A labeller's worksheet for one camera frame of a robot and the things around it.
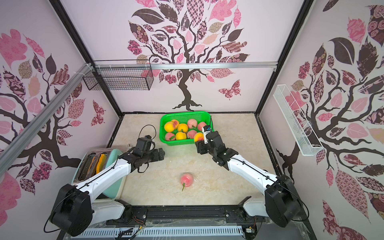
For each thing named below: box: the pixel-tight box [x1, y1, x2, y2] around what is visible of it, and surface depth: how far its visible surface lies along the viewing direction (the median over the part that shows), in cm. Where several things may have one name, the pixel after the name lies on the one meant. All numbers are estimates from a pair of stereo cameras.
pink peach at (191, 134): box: [187, 130, 197, 139], surface depth 102 cm
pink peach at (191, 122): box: [187, 119, 198, 129], surface depth 109 cm
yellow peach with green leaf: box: [177, 123, 189, 133], surface depth 106 cm
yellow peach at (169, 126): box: [164, 121, 175, 133], surface depth 101 cm
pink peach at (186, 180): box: [180, 173, 194, 192], surface depth 81 cm
